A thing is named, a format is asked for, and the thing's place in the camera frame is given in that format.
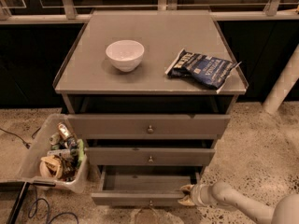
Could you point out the white ceramic bowl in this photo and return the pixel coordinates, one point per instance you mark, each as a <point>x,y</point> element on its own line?
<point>125,55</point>

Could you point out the grey middle drawer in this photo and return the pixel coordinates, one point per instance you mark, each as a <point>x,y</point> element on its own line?
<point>150,156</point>

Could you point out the blue chip bag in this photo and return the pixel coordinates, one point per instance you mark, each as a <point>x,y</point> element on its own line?
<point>209,71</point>

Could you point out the grey wooden drawer cabinet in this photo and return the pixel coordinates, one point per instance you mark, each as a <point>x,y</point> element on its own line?
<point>91,85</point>

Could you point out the gold drink can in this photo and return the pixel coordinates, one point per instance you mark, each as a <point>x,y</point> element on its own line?
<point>64,131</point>

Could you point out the white round container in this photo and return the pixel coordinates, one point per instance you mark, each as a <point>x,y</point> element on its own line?
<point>51,166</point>

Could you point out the white pillar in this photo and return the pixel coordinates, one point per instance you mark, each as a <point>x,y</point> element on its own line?
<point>284,84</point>

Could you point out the grey drawer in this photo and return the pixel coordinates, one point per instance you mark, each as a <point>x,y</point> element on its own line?
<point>150,156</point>
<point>151,186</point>
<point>133,126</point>

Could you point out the metal window railing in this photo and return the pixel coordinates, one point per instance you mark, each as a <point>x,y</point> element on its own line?
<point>79,11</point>

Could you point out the grey top drawer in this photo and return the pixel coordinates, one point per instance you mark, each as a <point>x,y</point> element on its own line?
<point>133,126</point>

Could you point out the grey bottom drawer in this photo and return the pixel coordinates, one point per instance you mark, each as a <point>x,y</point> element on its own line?
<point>151,186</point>

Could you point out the green packet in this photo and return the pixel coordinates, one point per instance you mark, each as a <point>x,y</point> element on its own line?
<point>80,152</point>

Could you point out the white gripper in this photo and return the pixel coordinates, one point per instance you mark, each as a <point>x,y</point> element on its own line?
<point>198,194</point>

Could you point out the black stand leg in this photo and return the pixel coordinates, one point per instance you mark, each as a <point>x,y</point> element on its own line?
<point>21,188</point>

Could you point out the clear plastic bin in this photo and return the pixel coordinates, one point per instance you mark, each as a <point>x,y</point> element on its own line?
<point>29,170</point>

